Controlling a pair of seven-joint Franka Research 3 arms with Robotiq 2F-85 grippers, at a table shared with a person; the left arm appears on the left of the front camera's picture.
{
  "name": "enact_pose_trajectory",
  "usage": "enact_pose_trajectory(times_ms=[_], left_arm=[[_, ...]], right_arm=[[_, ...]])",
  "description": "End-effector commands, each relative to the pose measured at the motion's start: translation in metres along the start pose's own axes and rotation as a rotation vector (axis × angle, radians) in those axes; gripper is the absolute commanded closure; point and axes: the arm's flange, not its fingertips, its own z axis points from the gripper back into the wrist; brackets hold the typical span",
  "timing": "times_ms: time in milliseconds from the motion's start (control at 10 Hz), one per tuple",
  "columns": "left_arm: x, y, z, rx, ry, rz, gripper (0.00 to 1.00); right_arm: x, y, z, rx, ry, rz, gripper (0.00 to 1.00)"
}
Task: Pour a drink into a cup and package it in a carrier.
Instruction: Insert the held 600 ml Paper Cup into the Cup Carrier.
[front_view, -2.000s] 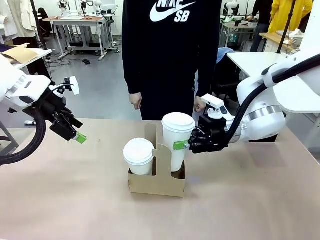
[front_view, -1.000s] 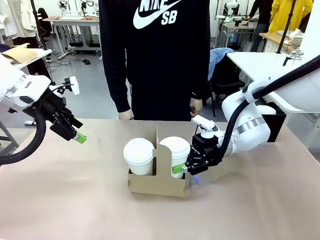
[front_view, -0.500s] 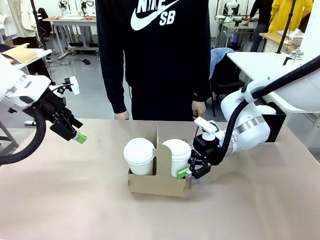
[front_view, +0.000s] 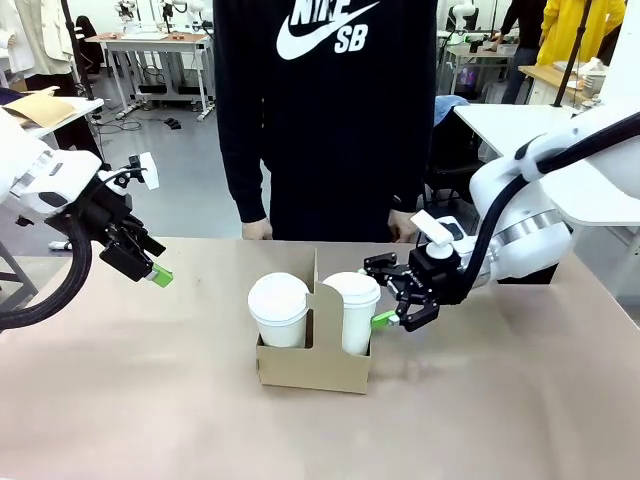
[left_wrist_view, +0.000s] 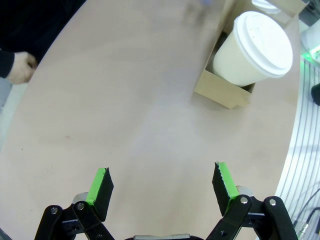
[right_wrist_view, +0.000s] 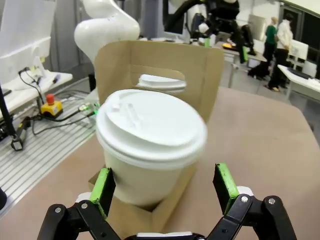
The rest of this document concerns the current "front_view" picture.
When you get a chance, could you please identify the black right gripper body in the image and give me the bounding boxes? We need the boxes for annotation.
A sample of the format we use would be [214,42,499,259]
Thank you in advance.
[407,244,465,307]

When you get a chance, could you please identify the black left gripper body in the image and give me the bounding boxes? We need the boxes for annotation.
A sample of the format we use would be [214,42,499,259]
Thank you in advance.
[74,188,135,247]

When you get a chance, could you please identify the white paper cup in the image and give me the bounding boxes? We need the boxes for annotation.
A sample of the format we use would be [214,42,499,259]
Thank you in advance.
[339,298,380,358]
[255,310,308,350]

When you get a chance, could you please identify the white plastic cup lid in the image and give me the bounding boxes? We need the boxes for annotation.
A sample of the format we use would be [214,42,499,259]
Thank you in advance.
[322,271,383,307]
[247,272,310,322]

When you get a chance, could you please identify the brown cardboard cup carrier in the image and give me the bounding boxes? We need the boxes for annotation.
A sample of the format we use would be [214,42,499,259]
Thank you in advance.
[254,245,374,397]

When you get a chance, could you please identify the person's left hand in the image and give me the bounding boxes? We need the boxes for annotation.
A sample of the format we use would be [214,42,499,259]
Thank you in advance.
[388,208,417,245]

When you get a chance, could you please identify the person's right hand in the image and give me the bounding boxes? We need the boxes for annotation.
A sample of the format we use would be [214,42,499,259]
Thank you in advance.
[241,219,274,241]

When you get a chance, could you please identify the white side table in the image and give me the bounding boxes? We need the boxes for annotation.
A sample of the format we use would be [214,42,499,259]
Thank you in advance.
[0,87,106,144]

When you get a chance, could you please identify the black office chair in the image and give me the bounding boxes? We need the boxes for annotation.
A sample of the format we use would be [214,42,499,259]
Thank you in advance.
[424,117,487,205]

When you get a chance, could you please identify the brown paper envelope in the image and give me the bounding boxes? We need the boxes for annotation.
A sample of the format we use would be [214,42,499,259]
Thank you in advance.
[1,85,77,132]

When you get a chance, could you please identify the person in black sweatshirt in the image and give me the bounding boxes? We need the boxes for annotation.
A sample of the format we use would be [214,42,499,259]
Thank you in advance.
[212,0,439,243]

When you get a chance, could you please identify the black tripod pole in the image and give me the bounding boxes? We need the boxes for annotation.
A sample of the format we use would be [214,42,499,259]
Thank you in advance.
[58,0,110,174]

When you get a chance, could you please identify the large white table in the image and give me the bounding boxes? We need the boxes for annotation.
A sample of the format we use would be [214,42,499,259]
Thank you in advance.
[452,102,640,227]

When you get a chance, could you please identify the blue cloth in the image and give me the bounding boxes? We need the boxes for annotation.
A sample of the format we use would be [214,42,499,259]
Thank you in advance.
[433,94,472,129]

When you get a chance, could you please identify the white-legged lab table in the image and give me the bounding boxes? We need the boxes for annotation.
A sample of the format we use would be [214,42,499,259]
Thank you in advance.
[84,32,217,123]

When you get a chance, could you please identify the person in white coat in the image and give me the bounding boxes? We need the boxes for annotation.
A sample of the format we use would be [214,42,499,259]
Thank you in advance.
[0,0,77,92]

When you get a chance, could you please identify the wooden desk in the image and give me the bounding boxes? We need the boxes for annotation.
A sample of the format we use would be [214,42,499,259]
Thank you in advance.
[517,62,604,107]

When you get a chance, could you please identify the person in dark clothing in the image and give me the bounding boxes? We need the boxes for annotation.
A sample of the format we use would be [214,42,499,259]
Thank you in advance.
[498,0,550,105]

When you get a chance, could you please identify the black stand pole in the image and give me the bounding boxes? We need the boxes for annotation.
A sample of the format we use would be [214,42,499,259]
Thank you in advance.
[551,0,595,109]

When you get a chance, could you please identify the person in yellow jacket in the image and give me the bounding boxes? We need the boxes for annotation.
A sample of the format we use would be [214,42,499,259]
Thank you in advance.
[536,0,627,67]

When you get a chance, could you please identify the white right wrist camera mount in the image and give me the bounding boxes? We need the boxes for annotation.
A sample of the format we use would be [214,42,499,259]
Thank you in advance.
[409,209,474,261]

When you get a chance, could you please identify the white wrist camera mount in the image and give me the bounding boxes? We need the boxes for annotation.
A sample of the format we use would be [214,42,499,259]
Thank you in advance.
[97,152,161,195]
[409,209,474,261]

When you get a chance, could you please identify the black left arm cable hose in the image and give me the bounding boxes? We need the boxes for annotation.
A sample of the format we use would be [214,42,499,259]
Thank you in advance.
[0,209,95,332]

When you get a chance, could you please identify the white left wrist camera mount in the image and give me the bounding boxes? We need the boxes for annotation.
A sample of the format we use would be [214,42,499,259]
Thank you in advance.
[97,152,161,195]

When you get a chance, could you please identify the black floor cables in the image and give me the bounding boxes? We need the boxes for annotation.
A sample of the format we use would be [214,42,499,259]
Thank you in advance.
[88,112,149,135]

